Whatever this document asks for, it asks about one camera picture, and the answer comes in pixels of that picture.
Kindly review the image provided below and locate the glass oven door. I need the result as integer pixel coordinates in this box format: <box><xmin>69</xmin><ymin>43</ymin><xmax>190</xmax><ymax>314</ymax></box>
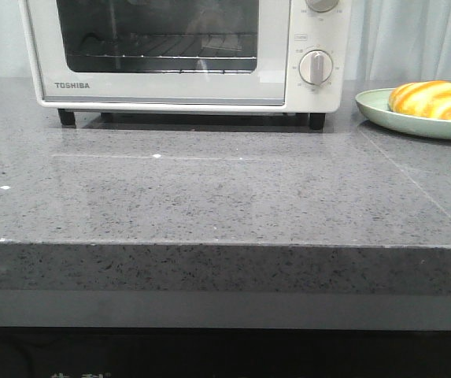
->
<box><xmin>20</xmin><ymin>1</ymin><xmax>290</xmax><ymax>106</ymax></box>

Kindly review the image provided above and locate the yellow striped bread roll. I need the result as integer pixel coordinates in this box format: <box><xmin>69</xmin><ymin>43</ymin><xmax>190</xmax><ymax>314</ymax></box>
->
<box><xmin>388</xmin><ymin>80</ymin><xmax>451</xmax><ymax>120</ymax></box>

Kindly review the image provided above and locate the white Toshiba toaster oven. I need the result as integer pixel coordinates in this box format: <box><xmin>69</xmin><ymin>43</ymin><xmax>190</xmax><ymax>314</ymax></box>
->
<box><xmin>21</xmin><ymin>1</ymin><xmax>352</xmax><ymax>130</ymax></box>

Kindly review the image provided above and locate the lower timer knob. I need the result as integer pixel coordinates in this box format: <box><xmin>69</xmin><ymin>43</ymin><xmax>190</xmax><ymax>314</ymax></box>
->
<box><xmin>298</xmin><ymin>50</ymin><xmax>333</xmax><ymax>86</ymax></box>

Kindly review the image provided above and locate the light green plate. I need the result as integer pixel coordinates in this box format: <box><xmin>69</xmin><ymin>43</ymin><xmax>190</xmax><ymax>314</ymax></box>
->
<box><xmin>355</xmin><ymin>88</ymin><xmax>451</xmax><ymax>140</ymax></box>

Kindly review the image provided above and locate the upper temperature knob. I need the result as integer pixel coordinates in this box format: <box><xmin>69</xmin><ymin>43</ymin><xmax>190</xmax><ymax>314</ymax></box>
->
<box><xmin>305</xmin><ymin>0</ymin><xmax>339</xmax><ymax>13</ymax></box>

